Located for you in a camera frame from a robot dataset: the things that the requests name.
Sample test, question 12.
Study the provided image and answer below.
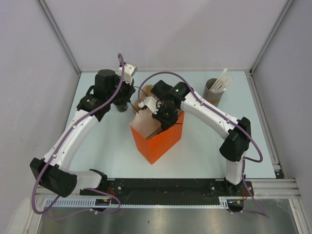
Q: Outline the orange paper bag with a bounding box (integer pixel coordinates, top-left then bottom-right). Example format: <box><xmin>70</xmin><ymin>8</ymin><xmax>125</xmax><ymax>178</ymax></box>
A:
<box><xmin>130</xmin><ymin>108</ymin><xmax>184</xmax><ymax>164</ymax></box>

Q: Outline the brown pulp cup carrier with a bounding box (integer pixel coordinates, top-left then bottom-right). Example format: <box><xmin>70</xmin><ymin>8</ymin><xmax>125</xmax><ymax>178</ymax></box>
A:
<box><xmin>132</xmin><ymin>84</ymin><xmax>155</xmax><ymax>114</ymax></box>
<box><xmin>146</xmin><ymin>126</ymin><xmax>163</xmax><ymax>140</ymax></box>

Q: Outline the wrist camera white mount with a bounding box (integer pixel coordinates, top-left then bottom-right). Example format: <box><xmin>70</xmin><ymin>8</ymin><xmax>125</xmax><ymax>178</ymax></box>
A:
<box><xmin>123</xmin><ymin>62</ymin><xmax>137</xmax><ymax>85</ymax></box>
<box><xmin>138</xmin><ymin>97</ymin><xmax>162</xmax><ymax>114</ymax></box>

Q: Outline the white slotted cable duct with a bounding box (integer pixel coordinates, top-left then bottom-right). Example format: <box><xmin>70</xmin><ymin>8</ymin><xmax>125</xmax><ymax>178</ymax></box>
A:
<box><xmin>53</xmin><ymin>197</ymin><xmax>228</xmax><ymax>209</ymax></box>

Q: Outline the left black coffee cup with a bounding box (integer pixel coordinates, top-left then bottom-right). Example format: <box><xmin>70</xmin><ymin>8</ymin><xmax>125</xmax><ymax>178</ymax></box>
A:
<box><xmin>115</xmin><ymin>102</ymin><xmax>128</xmax><ymax>112</ymax></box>

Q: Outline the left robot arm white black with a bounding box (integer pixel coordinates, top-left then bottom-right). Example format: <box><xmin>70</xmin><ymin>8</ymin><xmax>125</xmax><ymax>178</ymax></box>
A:
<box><xmin>30</xmin><ymin>64</ymin><xmax>137</xmax><ymax>197</ymax></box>

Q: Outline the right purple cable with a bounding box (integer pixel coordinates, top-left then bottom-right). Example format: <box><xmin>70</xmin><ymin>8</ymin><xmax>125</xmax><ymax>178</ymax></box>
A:
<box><xmin>137</xmin><ymin>72</ymin><xmax>270</xmax><ymax>219</ymax></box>

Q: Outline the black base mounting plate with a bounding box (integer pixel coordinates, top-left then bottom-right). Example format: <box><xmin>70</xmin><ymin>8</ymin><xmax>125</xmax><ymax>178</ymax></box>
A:
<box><xmin>79</xmin><ymin>177</ymin><xmax>254</xmax><ymax>206</ymax></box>

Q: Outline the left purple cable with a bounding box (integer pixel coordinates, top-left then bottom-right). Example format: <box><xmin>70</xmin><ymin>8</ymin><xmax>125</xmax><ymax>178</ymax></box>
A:
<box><xmin>31</xmin><ymin>53</ymin><xmax>127</xmax><ymax>220</ymax></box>

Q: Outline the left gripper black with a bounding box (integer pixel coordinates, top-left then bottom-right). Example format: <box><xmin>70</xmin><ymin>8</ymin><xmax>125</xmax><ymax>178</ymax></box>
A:
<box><xmin>107</xmin><ymin>74</ymin><xmax>135</xmax><ymax>103</ymax></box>

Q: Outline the aluminium frame rail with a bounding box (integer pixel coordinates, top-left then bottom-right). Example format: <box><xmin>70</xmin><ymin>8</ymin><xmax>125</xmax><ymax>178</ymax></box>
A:
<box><xmin>35</xmin><ymin>177</ymin><xmax>303</xmax><ymax>198</ymax></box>

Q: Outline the purple cable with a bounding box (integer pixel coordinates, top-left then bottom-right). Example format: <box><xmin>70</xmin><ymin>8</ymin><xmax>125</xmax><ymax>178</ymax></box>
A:
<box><xmin>137</xmin><ymin>72</ymin><xmax>270</xmax><ymax>219</ymax></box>
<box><xmin>31</xmin><ymin>53</ymin><xmax>127</xmax><ymax>220</ymax></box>

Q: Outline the grey straw holder cup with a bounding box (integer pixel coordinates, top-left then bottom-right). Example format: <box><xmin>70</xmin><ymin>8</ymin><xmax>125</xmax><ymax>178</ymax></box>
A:
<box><xmin>202</xmin><ymin>78</ymin><xmax>224</xmax><ymax>107</ymax></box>

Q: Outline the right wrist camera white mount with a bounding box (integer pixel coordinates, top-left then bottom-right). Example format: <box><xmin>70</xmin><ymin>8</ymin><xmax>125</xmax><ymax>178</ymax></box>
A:
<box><xmin>138</xmin><ymin>97</ymin><xmax>162</xmax><ymax>114</ymax></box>

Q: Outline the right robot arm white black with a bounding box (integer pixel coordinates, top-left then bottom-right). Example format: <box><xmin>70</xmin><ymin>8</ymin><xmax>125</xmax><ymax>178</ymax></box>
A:
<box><xmin>151</xmin><ymin>80</ymin><xmax>251</xmax><ymax>195</ymax></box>

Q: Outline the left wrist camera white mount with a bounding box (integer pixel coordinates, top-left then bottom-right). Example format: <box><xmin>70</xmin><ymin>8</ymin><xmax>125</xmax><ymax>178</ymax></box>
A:
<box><xmin>123</xmin><ymin>62</ymin><xmax>137</xmax><ymax>85</ymax></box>

